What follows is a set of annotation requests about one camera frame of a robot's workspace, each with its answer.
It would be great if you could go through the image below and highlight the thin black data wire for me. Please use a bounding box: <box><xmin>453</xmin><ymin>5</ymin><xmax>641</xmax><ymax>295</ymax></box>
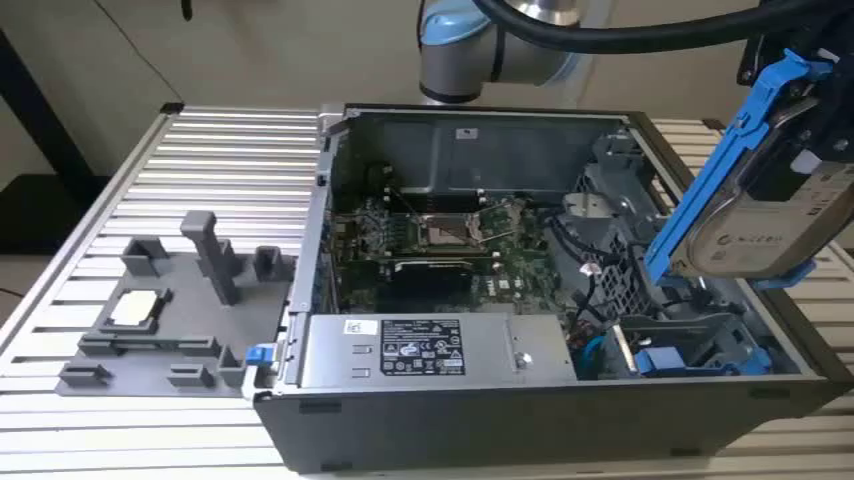
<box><xmin>544</xmin><ymin>214</ymin><xmax>602</xmax><ymax>277</ymax></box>

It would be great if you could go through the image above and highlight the hard disk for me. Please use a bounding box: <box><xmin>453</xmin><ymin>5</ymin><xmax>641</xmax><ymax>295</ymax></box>
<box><xmin>644</xmin><ymin>48</ymin><xmax>854</xmax><ymax>292</ymax></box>

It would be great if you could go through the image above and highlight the black open PC case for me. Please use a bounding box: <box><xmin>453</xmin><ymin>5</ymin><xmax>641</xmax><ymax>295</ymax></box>
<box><xmin>250</xmin><ymin>102</ymin><xmax>847</xmax><ymax>475</ymax></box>

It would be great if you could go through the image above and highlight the black graphics card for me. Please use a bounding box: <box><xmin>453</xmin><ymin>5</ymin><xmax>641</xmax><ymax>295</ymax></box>
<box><xmin>374</xmin><ymin>257</ymin><xmax>486</xmax><ymax>305</ymax></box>

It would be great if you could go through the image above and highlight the CPU socket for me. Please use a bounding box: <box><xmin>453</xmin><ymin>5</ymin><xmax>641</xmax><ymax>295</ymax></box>
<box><xmin>410</xmin><ymin>209</ymin><xmax>500</xmax><ymax>251</ymax></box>

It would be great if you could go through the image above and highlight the black cable hose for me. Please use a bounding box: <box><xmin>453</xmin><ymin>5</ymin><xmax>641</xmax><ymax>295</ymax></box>
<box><xmin>477</xmin><ymin>0</ymin><xmax>844</xmax><ymax>54</ymax></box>

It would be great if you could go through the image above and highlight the blue data wire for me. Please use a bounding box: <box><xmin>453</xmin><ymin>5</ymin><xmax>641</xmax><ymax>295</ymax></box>
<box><xmin>577</xmin><ymin>333</ymin><xmax>606</xmax><ymax>374</ymax></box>

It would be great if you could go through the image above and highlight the blue plastic bay bracket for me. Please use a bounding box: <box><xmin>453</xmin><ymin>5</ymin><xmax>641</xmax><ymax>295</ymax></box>
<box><xmin>632</xmin><ymin>348</ymin><xmax>691</xmax><ymax>377</ymax></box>

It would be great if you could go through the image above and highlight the black sheathed power wire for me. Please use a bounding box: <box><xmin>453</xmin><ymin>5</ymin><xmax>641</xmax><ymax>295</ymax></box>
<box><xmin>570</xmin><ymin>277</ymin><xmax>606</xmax><ymax>344</ymax></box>

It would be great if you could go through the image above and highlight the black furniture piece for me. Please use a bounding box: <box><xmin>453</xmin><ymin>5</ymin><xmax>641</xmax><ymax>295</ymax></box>
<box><xmin>0</xmin><ymin>29</ymin><xmax>113</xmax><ymax>257</ymax></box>

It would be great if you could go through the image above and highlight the grey metal drive cage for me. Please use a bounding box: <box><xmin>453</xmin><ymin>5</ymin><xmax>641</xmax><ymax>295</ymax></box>
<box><xmin>546</xmin><ymin>129</ymin><xmax>677</xmax><ymax>321</ymax></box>

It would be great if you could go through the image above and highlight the silver CPU chip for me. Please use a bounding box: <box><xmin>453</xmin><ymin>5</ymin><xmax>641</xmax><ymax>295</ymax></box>
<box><xmin>110</xmin><ymin>289</ymin><xmax>166</xmax><ymax>326</ymax></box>

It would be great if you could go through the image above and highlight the silver power supply unit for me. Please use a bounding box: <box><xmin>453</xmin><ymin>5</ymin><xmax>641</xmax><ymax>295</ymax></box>
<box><xmin>300</xmin><ymin>313</ymin><xmax>581</xmax><ymax>389</ymax></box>

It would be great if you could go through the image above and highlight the green motherboard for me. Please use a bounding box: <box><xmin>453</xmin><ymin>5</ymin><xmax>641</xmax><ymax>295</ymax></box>
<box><xmin>333</xmin><ymin>194</ymin><xmax>582</xmax><ymax>316</ymax></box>

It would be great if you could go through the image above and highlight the grey parts rack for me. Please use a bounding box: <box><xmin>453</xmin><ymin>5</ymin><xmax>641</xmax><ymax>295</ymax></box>
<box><xmin>57</xmin><ymin>209</ymin><xmax>300</xmax><ymax>399</ymax></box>

